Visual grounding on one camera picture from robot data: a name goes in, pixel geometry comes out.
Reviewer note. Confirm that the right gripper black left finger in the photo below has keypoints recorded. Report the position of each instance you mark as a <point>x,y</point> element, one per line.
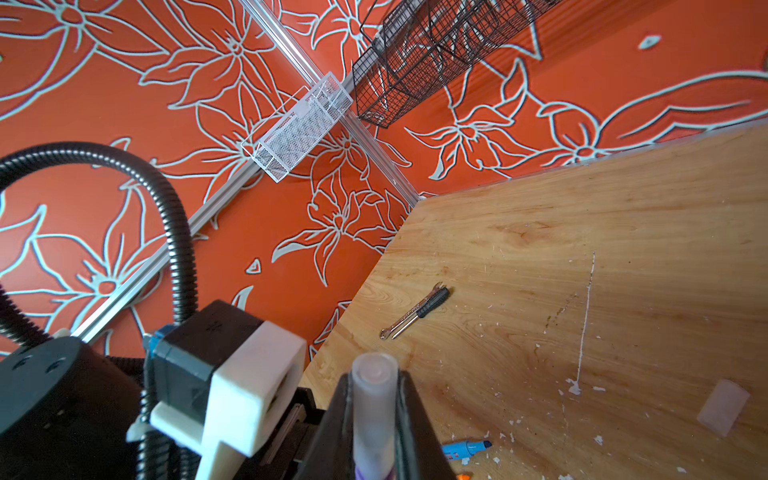
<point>330,454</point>

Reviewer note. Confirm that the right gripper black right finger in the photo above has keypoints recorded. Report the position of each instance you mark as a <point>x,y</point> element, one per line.
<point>418,452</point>

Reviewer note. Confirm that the blue highlighter pen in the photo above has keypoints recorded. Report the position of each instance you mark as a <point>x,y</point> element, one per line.
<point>459,451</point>

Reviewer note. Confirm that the purple highlighter pen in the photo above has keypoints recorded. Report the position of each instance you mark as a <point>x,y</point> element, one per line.
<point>363,474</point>

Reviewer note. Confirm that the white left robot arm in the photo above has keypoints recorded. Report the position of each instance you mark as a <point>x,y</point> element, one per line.
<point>68,412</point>

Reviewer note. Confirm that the white mesh basket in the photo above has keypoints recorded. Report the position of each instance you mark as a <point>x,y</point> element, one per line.
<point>297,128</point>

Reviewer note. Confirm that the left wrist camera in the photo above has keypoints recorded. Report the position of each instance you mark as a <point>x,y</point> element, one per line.
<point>217,384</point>

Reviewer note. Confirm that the black handled screwdriver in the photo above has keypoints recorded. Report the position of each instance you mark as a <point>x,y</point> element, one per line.
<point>436,301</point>

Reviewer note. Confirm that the black wire basket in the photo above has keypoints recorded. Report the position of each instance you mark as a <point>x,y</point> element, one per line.
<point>422,46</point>

